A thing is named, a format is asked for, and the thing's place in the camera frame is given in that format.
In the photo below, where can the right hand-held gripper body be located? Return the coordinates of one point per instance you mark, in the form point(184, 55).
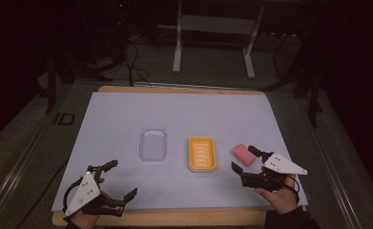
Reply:
point(274, 170)

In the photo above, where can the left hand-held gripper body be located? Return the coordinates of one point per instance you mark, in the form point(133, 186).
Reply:
point(86, 191)

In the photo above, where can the pink soap bar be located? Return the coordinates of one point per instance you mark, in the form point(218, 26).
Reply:
point(244, 155)

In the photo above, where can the yellow soap dish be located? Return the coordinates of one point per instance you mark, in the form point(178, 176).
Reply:
point(202, 153)

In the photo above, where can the clear plastic container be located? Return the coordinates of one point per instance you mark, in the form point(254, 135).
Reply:
point(153, 144)

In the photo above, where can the person's left hand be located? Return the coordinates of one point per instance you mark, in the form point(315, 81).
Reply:
point(90, 212)

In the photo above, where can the person's right hand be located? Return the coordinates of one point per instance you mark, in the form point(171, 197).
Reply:
point(278, 197)

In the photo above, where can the white table mat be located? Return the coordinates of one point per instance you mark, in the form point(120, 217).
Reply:
point(181, 127)

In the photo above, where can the black stand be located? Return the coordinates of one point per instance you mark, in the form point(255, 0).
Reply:
point(301, 76)
point(65, 73)

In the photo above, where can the white metal stand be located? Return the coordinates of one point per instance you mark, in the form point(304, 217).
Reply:
point(217, 35)

